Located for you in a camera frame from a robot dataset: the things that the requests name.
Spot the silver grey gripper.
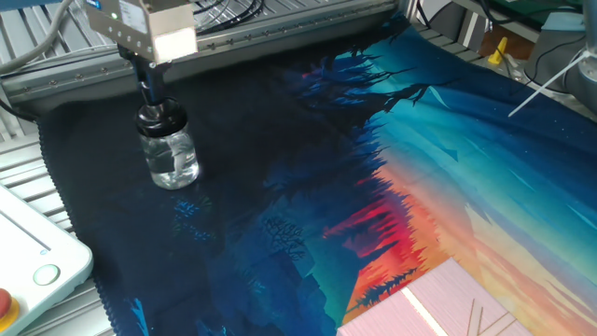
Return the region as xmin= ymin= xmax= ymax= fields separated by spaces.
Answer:
xmin=83 ymin=0 xmax=200 ymax=106

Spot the black knobbed jar lid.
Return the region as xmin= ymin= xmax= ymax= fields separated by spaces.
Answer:
xmin=134 ymin=96 xmax=188 ymax=139

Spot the clear glass jar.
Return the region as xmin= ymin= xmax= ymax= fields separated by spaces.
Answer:
xmin=138 ymin=123 xmax=201 ymax=191

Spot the colourful landscape printed mat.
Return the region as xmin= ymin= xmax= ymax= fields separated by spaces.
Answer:
xmin=36 ymin=13 xmax=597 ymax=336

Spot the white teach pendant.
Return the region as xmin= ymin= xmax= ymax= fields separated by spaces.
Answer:
xmin=0 ymin=182 xmax=94 ymax=336

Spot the pink gift box with ribbon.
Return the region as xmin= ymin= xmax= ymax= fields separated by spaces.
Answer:
xmin=336 ymin=257 xmax=535 ymax=336

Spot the yellow plastic object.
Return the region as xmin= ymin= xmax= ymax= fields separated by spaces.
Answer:
xmin=487 ymin=35 xmax=508 ymax=65

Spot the white zip tie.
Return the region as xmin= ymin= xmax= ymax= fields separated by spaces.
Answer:
xmin=507 ymin=49 xmax=591 ymax=118

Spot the thick grey cable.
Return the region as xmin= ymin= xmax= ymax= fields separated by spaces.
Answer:
xmin=0 ymin=0 xmax=76 ymax=76

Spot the aluminium table edge rail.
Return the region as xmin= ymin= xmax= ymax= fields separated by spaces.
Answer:
xmin=0 ymin=0 xmax=407 ymax=113

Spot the short black cable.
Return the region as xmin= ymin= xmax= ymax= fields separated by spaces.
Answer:
xmin=0 ymin=100 xmax=36 ymax=123

